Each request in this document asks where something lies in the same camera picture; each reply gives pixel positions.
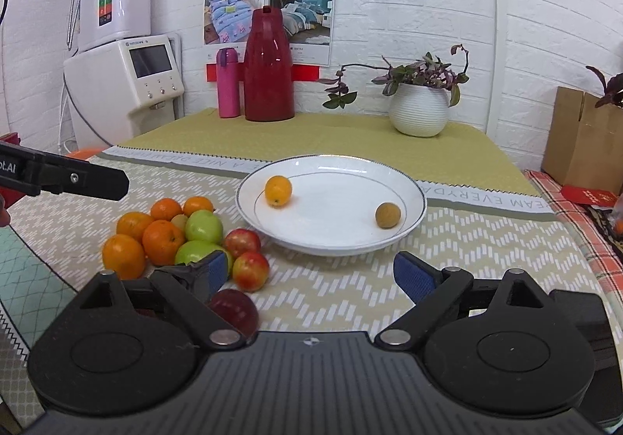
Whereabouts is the brown longan fruit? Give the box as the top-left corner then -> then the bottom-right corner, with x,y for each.
375,202 -> 401,230

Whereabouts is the red yellow apple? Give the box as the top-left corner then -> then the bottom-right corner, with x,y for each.
223,228 -> 261,259
232,252 -> 270,293

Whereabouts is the dark red plum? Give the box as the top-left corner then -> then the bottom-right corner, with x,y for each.
207,289 -> 260,339

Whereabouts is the brown cardboard box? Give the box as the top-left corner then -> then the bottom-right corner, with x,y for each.
542,87 -> 623,195

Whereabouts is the purple plant in box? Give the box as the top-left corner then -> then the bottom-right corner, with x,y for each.
586,65 -> 623,108

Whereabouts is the red thermos jug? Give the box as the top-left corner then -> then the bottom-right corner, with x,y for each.
243,5 -> 295,122

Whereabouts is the white water dispenser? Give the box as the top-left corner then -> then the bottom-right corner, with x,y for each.
63,35 -> 185,149

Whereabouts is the white wall water purifier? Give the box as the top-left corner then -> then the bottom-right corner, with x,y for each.
78,0 -> 151,53

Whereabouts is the large orange front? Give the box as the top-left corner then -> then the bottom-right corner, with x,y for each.
101,234 -> 147,280

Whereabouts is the black smartphone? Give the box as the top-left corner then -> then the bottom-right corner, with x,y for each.
549,289 -> 622,428

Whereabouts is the red envelope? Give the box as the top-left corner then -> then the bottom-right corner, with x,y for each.
561,185 -> 618,209

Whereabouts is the large green apple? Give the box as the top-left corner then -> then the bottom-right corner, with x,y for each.
175,240 -> 233,274

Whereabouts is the white porcelain plate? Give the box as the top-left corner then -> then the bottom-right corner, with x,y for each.
236,155 -> 428,257

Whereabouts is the small orange back right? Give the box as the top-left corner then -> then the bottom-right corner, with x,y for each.
183,196 -> 215,217

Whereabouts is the pink water bottle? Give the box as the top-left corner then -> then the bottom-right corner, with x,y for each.
215,47 -> 241,119

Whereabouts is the white pot purple plant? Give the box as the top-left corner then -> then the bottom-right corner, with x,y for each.
318,44 -> 470,138

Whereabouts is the orange with stem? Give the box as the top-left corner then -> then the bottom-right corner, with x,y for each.
141,220 -> 186,267

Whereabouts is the small green apple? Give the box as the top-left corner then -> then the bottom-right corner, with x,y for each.
185,209 -> 224,244

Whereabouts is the small orange back left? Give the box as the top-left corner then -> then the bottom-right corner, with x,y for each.
150,198 -> 184,221

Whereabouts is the small yellow orange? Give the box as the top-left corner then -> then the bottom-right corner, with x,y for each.
264,176 -> 292,207

